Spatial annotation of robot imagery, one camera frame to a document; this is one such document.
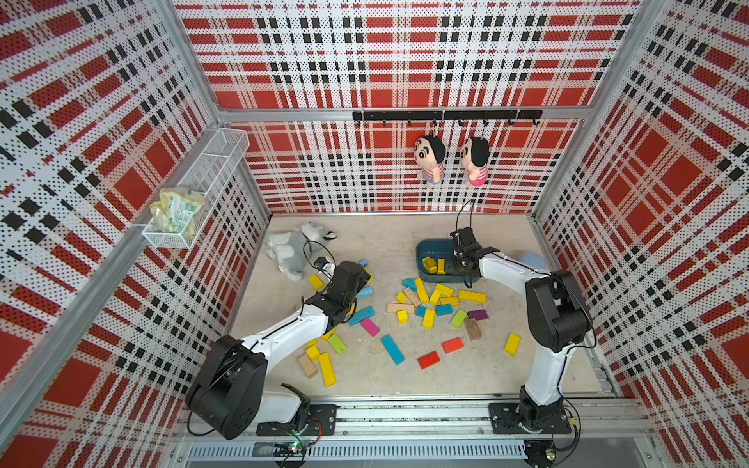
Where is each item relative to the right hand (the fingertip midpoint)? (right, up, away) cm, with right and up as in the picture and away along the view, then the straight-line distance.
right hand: (456, 261), depth 99 cm
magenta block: (-30, -20, -8) cm, 37 cm away
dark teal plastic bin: (-6, -1, +3) cm, 7 cm away
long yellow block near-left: (-41, -30, -17) cm, 53 cm away
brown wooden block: (+3, -20, -11) cm, 23 cm away
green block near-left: (-39, -24, -13) cm, 47 cm away
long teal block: (-22, -26, -12) cm, 36 cm away
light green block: (-1, -18, -8) cm, 19 cm away
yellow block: (-10, -18, -8) cm, 22 cm away
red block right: (-4, -25, -12) cm, 28 cm away
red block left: (-12, -28, -15) cm, 34 cm away
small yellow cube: (-19, -17, -8) cm, 27 cm away
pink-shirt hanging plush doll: (+5, +36, -5) cm, 36 cm away
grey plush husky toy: (-56, +4, -4) cm, 56 cm away
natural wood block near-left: (-47, -29, -17) cm, 57 cm away
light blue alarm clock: (+30, 0, +6) cm, 30 cm away
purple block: (+6, -17, -5) cm, 19 cm away
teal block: (-32, -17, -6) cm, 37 cm away
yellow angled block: (-12, -10, -1) cm, 15 cm away
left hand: (-31, -2, -10) cm, 33 cm away
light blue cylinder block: (-31, -10, -3) cm, 33 cm away
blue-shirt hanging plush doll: (-10, +35, -8) cm, 37 cm away
